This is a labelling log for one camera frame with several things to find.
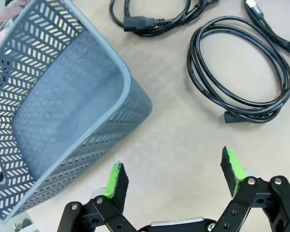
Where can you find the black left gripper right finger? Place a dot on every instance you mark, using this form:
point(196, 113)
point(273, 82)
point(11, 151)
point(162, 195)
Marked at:
point(241, 193)

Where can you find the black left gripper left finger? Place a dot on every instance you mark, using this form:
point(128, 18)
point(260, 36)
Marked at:
point(116, 188)

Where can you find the grey-blue plastic basket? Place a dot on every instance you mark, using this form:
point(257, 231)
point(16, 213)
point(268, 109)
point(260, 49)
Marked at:
point(70, 96)

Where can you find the red checked clothes pile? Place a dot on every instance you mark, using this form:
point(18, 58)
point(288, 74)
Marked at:
point(12, 9)

